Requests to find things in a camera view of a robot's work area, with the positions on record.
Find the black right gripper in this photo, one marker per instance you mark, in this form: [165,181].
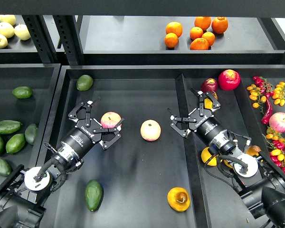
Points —
[205,125]

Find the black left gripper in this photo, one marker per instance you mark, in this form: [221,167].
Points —
[89,132]

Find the yellow pear with stem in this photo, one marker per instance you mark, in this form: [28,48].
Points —
[178,199]

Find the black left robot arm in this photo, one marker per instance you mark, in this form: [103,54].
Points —
[24,191]

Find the yellow pear under arm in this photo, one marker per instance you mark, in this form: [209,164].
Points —
[228,163]

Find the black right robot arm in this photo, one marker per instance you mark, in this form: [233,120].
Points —
[243,184]

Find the yellow pear near onion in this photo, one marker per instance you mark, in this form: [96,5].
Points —
[208,103]

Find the yellow pear lower left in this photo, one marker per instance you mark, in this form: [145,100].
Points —
[205,155]

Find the green avocado top centre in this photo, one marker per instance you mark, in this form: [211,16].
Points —
[84,83]

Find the yellow pear brown top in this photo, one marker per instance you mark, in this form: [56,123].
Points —
[254,151]

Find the dark green upright avocado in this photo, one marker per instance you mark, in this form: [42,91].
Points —
[31,133]

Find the green avocado upper left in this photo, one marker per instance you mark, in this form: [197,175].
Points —
[22,92]

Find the bright green avocado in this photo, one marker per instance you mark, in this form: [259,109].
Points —
[15,143]

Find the dark avocado lower left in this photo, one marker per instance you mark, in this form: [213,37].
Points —
[5,169]

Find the pale yellow pear right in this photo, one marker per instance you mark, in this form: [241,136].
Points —
[22,32]

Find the pink red apple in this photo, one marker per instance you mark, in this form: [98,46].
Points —
[110,119]

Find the dark red onion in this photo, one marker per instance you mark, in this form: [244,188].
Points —
[209,85]

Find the large red apple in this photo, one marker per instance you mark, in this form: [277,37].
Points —
[229,80]

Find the pale pink apple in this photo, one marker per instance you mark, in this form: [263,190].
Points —
[150,130]

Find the red chili pepper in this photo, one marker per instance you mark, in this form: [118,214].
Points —
[268,112]

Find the orange front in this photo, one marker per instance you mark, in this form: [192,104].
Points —
[199,44]

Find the black centre tray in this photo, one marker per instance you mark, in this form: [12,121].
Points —
[136,175]

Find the black tray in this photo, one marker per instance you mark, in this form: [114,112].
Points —
[136,175]
[42,79]

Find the black left tray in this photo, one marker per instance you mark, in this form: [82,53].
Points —
[42,79]

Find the pink apple right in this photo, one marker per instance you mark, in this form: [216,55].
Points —
[277,122]

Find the small orange right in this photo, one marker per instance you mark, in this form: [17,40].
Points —
[210,37]

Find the small orange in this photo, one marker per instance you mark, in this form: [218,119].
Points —
[210,37]
[196,32]

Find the cherry tomato bunch upper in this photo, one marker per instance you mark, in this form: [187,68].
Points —
[261,90]

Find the cherry tomato bunch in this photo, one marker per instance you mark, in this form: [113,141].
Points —
[276,145]
[261,90]

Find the orange lower left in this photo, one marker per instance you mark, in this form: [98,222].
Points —
[171,40]

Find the cherry tomato bunch lower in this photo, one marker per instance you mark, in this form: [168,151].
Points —
[276,145]

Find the small orange centre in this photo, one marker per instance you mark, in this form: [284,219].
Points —
[196,32]

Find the orange upper left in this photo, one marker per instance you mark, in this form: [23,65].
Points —
[174,27]

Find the orange top right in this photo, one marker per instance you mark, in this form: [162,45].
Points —
[219,25]

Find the orange top middle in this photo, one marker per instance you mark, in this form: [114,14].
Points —
[202,22]

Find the black shelf frame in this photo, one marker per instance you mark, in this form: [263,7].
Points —
[64,11]

